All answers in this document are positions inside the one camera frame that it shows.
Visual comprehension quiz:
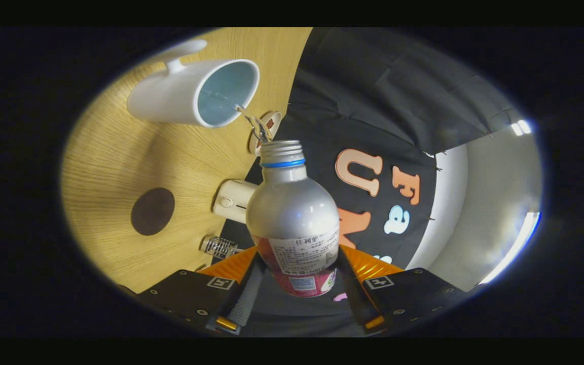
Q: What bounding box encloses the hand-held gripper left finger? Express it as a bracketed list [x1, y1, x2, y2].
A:
[137, 246, 267, 336]

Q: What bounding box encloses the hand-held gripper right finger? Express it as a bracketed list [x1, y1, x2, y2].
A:
[337, 244, 467, 335]

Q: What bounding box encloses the silver juice bottle red label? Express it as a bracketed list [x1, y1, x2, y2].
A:
[245, 140, 341, 298]

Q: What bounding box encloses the round dark brown coaster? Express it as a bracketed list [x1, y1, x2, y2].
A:
[131, 188, 175, 236]

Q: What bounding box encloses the clear juice stream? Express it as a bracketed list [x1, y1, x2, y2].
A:
[235, 104, 273, 143]

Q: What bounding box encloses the white cup blue inside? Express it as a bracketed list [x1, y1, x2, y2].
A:
[126, 40, 261, 128]

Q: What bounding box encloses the white toaster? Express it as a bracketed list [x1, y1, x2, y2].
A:
[213, 179, 260, 224]

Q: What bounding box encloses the wide ceiling light panel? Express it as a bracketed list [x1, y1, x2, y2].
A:
[480, 211, 541, 285]

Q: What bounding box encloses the white oval plate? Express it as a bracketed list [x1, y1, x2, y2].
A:
[248, 111, 282, 155]

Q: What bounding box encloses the wooden table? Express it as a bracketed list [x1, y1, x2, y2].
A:
[60, 27, 313, 295]

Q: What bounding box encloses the wire utensil basket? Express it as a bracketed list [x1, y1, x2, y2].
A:
[200, 235, 244, 260]

